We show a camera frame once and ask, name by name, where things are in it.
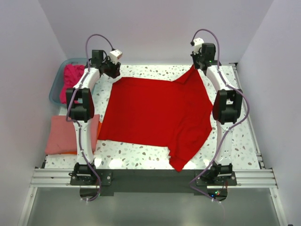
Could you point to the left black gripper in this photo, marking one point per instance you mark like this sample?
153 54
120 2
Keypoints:
113 70

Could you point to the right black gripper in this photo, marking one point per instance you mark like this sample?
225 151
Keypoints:
198 62

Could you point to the red t-shirt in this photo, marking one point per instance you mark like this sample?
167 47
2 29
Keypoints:
173 114

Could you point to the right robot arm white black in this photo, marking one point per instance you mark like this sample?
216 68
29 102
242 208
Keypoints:
226 109

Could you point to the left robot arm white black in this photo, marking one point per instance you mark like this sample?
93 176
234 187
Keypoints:
80 106

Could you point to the magenta crumpled t-shirt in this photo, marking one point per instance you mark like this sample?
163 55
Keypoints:
71 76

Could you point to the orange folded t-shirt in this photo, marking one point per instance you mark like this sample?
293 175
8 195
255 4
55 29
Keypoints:
100 128

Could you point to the teal plastic bin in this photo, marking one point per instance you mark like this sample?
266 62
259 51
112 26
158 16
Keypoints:
54 95

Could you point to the pink folded t-shirt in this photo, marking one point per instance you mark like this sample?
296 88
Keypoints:
62 137

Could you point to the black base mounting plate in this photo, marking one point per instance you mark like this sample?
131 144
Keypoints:
107 182

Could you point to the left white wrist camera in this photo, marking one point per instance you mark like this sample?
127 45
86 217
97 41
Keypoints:
115 55

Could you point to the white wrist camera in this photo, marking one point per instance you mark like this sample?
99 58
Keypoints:
197 44
115 55

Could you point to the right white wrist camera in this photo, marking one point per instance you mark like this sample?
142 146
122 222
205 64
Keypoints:
197 44

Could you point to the aluminium frame rail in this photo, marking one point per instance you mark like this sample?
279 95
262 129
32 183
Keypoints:
246 178

